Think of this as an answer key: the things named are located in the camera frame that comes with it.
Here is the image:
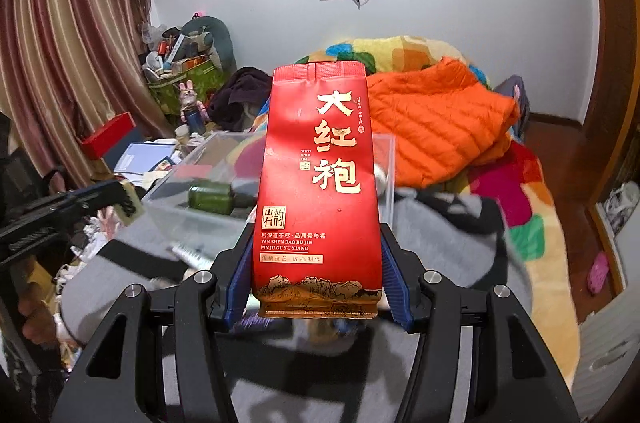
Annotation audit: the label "white cabinet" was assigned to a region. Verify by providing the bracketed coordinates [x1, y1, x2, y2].
[564, 285, 640, 423]

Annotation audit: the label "pink slipper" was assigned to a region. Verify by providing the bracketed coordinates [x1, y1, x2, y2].
[585, 251, 611, 295]

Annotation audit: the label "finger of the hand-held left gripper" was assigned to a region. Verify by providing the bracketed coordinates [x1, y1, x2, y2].
[30, 198, 128, 236]
[52, 180, 130, 206]

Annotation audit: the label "striped pink beige curtain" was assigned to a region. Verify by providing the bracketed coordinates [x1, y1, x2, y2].
[0, 0, 168, 190]

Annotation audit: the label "beige printed small packet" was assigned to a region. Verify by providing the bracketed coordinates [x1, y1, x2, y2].
[116, 182, 147, 222]

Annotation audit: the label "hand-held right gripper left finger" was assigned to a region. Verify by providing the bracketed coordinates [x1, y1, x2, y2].
[50, 223, 256, 423]

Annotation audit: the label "orange down jacket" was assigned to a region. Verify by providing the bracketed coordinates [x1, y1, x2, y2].
[366, 56, 522, 190]

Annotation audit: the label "colourful patchwork blanket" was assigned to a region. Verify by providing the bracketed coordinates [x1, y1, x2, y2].
[220, 35, 582, 391]

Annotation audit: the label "white shoes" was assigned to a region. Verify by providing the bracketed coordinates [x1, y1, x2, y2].
[602, 181, 640, 237]

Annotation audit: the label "grey green plush cushion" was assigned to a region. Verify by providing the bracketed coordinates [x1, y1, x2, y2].
[177, 16, 237, 77]

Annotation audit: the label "blue bottle with pink bunny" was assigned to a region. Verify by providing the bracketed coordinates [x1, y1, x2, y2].
[178, 80, 209, 136]

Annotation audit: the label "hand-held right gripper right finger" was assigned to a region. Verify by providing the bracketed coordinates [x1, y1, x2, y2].
[380, 223, 581, 423]

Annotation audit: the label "dark purple clothes pile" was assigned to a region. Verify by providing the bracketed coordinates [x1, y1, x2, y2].
[207, 66, 274, 132]

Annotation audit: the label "red tea packet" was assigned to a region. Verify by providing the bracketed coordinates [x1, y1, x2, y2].
[251, 62, 385, 319]

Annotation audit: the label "clear plastic storage box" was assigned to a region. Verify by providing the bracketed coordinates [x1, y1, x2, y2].
[145, 132, 397, 256]

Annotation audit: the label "red box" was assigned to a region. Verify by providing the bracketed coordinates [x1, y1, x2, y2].
[79, 111, 137, 160]

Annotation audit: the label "blue book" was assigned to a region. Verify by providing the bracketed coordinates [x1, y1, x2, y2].
[113, 141, 177, 177]

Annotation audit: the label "brown wooden wardrobe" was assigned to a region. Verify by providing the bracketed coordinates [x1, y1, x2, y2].
[580, 0, 640, 214]

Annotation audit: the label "dark green bottle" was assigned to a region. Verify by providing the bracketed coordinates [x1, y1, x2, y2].
[187, 183, 253, 215]

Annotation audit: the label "grey and black cloth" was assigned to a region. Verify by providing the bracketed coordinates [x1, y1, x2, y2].
[59, 189, 535, 423]

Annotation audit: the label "green bag with clutter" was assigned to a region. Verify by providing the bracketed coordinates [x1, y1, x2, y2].
[146, 57, 227, 117]

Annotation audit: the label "person's left hand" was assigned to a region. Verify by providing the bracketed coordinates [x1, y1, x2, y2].
[19, 297, 58, 349]

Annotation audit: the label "grey purple garment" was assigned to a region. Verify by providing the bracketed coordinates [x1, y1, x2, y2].
[492, 75, 531, 140]

